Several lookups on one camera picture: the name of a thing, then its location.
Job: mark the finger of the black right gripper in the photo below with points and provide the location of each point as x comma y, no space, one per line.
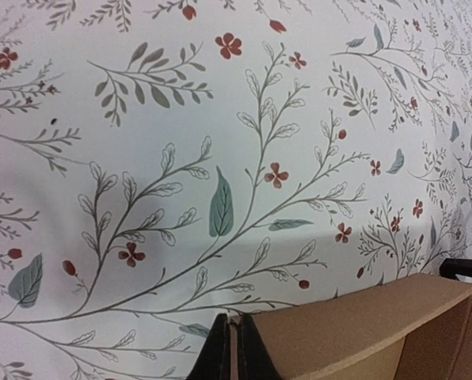
453,268

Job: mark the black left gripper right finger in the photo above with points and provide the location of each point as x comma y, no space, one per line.
254,361

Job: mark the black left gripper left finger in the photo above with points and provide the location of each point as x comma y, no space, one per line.
213,361

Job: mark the floral patterned table mat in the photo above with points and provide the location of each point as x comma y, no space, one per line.
162,162

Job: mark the brown cardboard box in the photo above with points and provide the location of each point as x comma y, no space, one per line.
418,327

